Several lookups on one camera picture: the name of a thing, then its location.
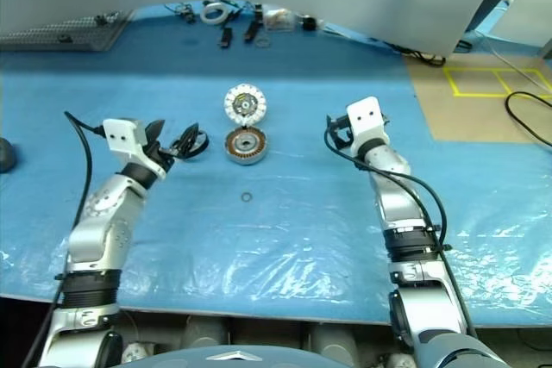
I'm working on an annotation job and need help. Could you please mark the white motor disc circuit board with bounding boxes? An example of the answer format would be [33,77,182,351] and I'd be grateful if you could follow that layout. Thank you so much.
[223,82,269,128]

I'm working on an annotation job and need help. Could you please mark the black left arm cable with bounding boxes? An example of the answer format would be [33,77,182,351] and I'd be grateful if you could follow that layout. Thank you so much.
[21,109,107,368]

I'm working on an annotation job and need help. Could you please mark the perforated metal plate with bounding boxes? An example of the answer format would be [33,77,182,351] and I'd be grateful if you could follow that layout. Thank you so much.
[0,9,135,53]

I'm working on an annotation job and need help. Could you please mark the white tape roll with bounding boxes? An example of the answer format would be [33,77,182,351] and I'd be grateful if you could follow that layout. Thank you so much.
[199,0,229,26]

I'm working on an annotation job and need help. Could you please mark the black ring part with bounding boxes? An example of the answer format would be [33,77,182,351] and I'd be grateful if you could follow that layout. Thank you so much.
[169,124,211,163]

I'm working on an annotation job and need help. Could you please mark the blue table mat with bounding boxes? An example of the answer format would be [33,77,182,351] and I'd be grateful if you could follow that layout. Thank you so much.
[0,0,552,327]

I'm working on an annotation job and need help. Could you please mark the dark grey rounded object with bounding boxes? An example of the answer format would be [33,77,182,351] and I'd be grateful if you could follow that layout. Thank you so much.
[0,137,17,173]

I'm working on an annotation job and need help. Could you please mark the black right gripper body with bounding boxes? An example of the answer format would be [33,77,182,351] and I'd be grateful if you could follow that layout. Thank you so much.
[325,113,358,153]

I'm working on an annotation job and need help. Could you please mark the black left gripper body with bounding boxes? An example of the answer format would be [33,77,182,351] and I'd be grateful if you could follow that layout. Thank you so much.
[144,140,179,172]

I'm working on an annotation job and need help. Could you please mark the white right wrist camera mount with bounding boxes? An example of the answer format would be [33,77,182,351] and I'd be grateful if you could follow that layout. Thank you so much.
[346,96,388,158]

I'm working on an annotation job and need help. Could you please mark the silver motor housing copper coils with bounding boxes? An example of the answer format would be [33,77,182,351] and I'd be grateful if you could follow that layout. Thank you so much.
[223,125,269,166]

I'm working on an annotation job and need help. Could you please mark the clear plastic parts bag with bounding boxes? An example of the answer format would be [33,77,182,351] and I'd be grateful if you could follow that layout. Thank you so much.
[262,7,303,34]

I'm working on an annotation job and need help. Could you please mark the small black fixture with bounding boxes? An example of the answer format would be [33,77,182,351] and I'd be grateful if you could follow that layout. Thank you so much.
[94,11,121,28]

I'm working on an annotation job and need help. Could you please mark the grey robot torso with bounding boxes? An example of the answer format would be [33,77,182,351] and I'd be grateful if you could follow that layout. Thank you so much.
[146,343,416,368]

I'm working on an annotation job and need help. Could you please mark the black looped cable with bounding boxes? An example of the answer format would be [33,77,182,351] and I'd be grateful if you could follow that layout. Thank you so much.
[505,90,552,147]

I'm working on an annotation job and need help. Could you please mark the black cable bundle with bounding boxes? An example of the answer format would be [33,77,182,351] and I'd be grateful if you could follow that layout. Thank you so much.
[399,46,448,69]

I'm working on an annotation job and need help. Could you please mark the grey rounded housing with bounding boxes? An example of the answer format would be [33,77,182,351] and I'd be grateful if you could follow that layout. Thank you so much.
[309,322,360,359]
[180,315,229,350]

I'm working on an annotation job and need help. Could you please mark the white connector part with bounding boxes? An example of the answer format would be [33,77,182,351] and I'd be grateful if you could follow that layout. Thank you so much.
[122,341,153,365]

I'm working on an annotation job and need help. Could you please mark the black wire connector bundle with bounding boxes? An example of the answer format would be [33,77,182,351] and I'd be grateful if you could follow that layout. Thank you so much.
[165,2,196,25]

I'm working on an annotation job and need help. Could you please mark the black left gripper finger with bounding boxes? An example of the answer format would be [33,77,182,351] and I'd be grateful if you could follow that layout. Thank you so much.
[145,118,167,147]
[169,122,201,159]

